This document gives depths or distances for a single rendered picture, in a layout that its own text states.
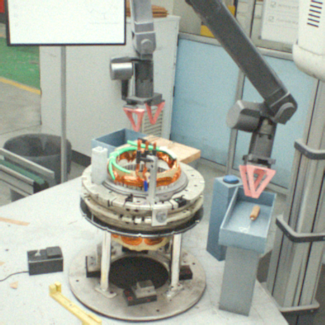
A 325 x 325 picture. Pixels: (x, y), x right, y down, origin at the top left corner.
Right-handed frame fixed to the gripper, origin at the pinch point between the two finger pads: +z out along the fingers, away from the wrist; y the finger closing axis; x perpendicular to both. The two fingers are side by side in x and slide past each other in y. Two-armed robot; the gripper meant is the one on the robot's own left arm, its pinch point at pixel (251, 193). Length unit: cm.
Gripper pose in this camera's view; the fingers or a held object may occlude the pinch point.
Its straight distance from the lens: 129.4
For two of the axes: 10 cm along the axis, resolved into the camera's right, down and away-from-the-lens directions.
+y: 0.1, -0.1, -10.0
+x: 9.8, 2.0, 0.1
